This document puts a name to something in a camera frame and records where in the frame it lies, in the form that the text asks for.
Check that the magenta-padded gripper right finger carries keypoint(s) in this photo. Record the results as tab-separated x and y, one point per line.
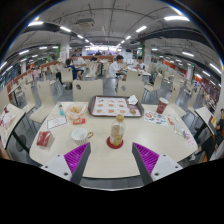
146	157

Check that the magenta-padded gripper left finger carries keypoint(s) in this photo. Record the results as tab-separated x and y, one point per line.
77	156

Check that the clear bottle with yellow drink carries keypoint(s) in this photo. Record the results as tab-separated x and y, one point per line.
117	133

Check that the flat round red coaster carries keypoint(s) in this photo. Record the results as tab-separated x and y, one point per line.
109	144

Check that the red sauce packet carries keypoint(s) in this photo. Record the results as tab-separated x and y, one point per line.
79	121

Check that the red table sign block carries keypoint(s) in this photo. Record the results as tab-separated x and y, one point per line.
43	139

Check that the white printed card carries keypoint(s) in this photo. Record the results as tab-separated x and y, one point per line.
57	122

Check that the colourful sticker sheet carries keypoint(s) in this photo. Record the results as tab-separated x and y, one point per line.
156	118

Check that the small red packet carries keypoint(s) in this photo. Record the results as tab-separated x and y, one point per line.
171	120

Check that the clear plastic bag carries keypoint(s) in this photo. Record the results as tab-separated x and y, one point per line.
181	130

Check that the clear bag with fried food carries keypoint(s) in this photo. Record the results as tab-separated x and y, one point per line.
76	111

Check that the pink printed paper slip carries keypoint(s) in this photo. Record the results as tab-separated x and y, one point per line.
192	141

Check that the red paper cup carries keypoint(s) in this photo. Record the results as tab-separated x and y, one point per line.
162	106

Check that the crumpled white napkin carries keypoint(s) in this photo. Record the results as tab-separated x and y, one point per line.
132	100

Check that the dark tray with printed liner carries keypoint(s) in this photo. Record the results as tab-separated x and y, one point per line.
111	107

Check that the group of beige chairs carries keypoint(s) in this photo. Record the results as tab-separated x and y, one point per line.
43	100

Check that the beige chair with round hole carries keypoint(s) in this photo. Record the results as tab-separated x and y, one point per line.
130	91
87	90

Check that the neighbouring beige table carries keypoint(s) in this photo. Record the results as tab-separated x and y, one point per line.
11	121
204	116

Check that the person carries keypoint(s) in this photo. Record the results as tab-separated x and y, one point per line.
140	65
116	68
70	68
79	65
218	135
35	73

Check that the ceiling air conditioner unit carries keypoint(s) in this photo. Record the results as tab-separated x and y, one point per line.
85	23

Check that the group of ceiling lights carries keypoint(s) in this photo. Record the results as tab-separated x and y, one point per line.
176	18

